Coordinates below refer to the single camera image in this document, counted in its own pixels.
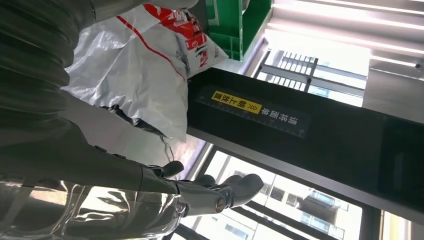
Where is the black yellow ruler label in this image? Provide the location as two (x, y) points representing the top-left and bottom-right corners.
(195, 86), (312, 139)

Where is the green plastic crate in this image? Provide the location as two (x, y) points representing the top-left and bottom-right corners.
(204, 0), (275, 63)

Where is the metal window railing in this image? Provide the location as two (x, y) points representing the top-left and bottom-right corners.
(254, 48), (368, 100)

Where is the thin machine power cable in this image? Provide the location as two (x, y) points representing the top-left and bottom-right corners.
(158, 135), (177, 164)

